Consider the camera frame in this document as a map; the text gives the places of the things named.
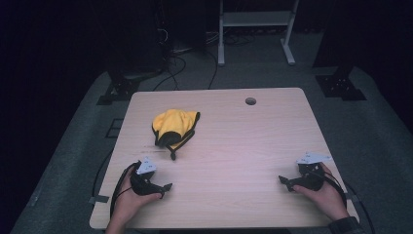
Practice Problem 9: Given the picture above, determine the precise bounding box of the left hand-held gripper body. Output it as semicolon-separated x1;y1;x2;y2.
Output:
130;156;165;197

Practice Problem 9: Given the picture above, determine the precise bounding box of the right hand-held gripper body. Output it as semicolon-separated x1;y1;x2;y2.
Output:
289;151;333;192

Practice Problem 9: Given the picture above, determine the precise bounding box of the yellow cloth with black trim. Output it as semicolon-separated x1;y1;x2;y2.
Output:
151;108;202;161

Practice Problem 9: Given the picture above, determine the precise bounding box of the person's left hand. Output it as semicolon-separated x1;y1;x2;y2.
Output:
111;166;164;226

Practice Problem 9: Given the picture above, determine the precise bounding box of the person's right hand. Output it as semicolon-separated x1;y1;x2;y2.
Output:
292;162;351;222

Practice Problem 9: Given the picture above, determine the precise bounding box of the black stand base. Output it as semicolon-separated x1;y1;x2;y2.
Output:
95;71;141;106
315;65;368;102

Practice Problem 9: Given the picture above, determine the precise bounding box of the left hand-held gripper black cable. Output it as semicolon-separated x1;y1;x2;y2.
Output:
109;161;140;219

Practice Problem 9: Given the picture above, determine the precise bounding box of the black cable beside table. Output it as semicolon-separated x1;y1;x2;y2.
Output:
92;148;115;199

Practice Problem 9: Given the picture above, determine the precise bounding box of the black floor cable loop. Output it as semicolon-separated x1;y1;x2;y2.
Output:
152;54;188;93

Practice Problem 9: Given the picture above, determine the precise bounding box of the thin black floor cable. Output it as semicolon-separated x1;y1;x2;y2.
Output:
206;50;219;91

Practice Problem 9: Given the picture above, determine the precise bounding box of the tangle of cables under desk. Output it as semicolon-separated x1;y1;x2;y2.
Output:
223;31;257;47

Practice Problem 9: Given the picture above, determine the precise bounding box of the white metal desk frame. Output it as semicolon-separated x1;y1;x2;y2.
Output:
217;0;301;67

